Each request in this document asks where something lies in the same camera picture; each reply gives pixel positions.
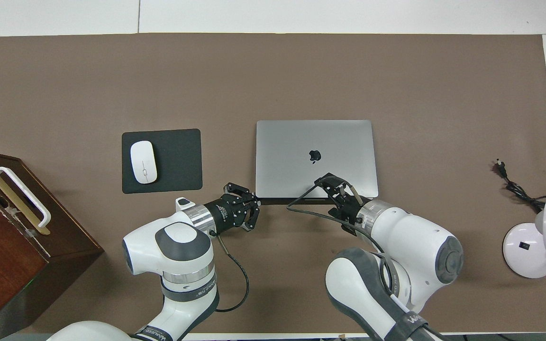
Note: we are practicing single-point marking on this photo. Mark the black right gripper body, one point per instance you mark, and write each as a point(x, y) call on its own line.
point(349, 208)

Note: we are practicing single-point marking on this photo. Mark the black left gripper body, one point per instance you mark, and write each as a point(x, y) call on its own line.
point(225, 215)

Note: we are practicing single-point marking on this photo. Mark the silver apple laptop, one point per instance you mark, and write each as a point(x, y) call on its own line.
point(292, 151)

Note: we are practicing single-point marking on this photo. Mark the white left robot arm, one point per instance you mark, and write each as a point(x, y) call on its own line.
point(145, 246)

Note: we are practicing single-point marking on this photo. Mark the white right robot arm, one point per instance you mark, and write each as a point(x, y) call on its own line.
point(410, 241)

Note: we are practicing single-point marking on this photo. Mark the black mouse pad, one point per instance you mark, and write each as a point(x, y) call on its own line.
point(178, 161)

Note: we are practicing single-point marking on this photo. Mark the white computer mouse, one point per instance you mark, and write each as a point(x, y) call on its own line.
point(143, 162)

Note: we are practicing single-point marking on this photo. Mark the brown table mat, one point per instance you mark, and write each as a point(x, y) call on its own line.
point(273, 71)

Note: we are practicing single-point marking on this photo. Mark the white desk lamp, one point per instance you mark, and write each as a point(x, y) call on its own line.
point(529, 251)

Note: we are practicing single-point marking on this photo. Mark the dark wooden box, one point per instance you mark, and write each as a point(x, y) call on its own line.
point(3, 265)

